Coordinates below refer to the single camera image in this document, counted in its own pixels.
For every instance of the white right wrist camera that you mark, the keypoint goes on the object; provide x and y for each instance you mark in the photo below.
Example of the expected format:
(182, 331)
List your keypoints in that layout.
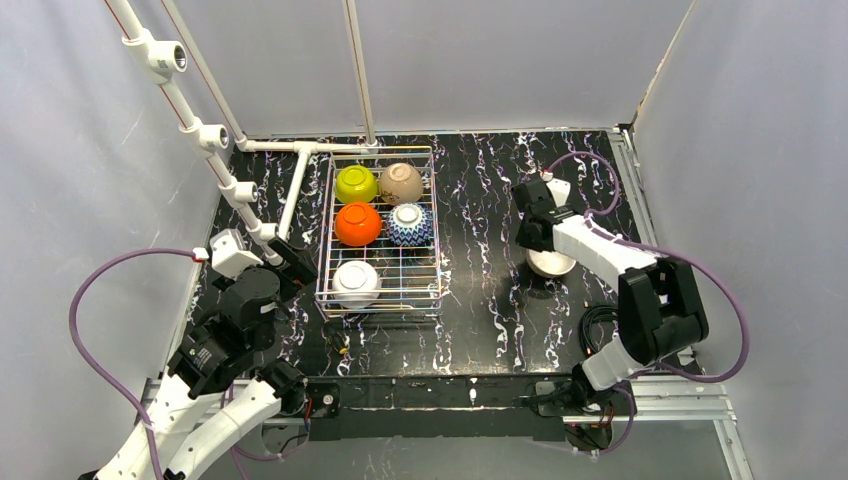
(559, 189)

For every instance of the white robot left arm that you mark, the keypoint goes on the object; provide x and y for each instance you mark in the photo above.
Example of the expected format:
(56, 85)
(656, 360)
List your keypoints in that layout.
(214, 390)

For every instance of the black yellow screwdriver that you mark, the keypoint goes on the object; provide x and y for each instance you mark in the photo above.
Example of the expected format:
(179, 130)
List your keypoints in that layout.
(335, 338)

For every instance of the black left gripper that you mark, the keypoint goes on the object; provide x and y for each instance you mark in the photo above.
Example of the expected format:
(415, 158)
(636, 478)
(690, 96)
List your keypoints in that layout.
(291, 263)

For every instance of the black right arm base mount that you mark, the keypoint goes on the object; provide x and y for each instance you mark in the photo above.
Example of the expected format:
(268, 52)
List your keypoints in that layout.
(550, 399)

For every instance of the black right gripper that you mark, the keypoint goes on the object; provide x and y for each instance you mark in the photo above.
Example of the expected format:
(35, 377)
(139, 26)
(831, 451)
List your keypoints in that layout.
(530, 234)

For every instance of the yellow-green plastic bowl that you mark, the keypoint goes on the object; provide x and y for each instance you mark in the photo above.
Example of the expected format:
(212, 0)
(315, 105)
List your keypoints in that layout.
(355, 183)

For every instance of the aluminium base frame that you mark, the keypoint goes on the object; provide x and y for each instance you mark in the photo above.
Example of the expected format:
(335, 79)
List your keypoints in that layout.
(500, 328)

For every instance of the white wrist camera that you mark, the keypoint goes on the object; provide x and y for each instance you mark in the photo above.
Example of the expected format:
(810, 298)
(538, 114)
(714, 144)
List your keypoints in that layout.
(559, 189)
(229, 255)

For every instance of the white ceramic bowl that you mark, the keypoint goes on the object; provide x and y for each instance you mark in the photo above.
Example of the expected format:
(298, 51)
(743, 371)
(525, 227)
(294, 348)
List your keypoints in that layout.
(356, 285)
(357, 224)

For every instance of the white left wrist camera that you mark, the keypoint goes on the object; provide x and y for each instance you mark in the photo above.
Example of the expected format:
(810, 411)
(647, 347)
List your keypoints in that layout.
(229, 255)

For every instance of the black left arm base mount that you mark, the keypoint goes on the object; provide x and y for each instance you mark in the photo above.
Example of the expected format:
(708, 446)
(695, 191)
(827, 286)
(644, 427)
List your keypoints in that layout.
(284, 432)

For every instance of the beige ceramic bowl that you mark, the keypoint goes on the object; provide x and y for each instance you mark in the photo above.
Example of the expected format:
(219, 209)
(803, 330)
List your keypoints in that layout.
(400, 183)

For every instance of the white striped bottom bowl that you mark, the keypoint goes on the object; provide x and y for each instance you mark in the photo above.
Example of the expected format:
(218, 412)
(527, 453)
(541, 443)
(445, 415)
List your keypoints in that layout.
(549, 264)

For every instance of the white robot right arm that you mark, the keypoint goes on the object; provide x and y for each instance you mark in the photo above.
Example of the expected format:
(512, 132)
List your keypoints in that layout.
(659, 307)

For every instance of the white pvc pipe frame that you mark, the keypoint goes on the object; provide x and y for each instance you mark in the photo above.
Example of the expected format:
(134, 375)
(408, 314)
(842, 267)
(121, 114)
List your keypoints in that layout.
(162, 61)

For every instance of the white wire dish rack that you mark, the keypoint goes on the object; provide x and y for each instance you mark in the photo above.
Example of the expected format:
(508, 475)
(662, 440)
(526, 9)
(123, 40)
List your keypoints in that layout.
(411, 276)

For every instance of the blue white patterned bowl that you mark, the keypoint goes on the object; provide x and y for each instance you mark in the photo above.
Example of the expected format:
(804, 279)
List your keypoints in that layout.
(410, 225)

